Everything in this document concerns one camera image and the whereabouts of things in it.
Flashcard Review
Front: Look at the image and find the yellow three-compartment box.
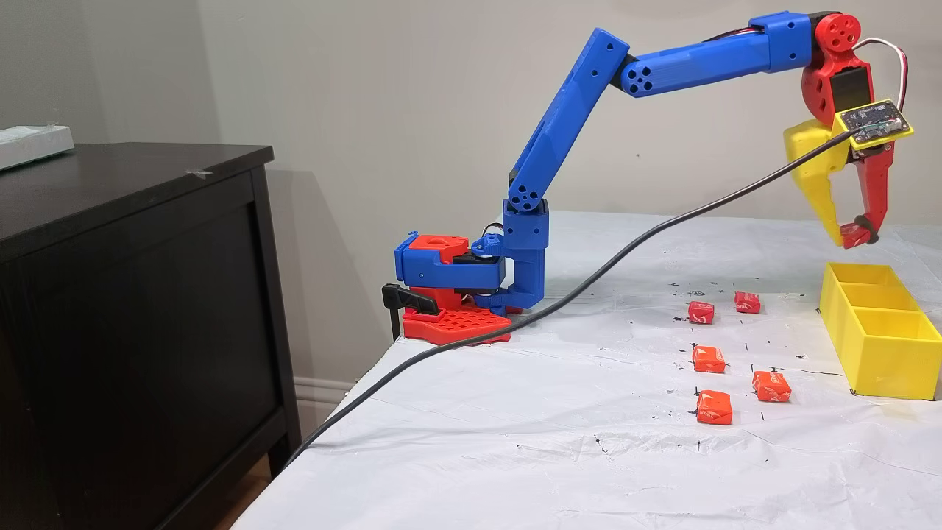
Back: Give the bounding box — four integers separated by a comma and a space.
819, 261, 942, 400

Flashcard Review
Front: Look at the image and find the white flat box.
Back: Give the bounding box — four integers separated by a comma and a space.
0, 124, 76, 172

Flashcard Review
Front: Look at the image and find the white plastic table cover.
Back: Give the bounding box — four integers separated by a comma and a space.
235, 211, 942, 530

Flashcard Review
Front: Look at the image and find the black table clamp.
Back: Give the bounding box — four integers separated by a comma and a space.
381, 283, 442, 341

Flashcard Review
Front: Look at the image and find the white baseboard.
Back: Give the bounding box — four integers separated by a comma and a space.
293, 375, 363, 414

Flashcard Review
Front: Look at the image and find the dark wooden cabinet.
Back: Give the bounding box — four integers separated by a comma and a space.
0, 142, 302, 530

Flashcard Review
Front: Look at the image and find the yellow mounted camera board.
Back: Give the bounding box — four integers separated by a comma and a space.
832, 98, 916, 153

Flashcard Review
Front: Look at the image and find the white red servo cable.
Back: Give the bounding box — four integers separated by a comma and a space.
852, 37, 910, 113

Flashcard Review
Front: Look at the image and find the thick black USB cable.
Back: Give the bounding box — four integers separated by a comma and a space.
282, 127, 862, 472

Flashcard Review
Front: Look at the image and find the red perforated base plate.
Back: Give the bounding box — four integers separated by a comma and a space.
401, 287, 514, 347

